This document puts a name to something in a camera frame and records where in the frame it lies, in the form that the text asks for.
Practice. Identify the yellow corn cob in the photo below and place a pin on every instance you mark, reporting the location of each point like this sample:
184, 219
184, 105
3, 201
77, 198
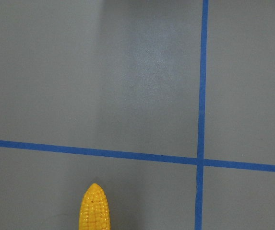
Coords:
94, 210

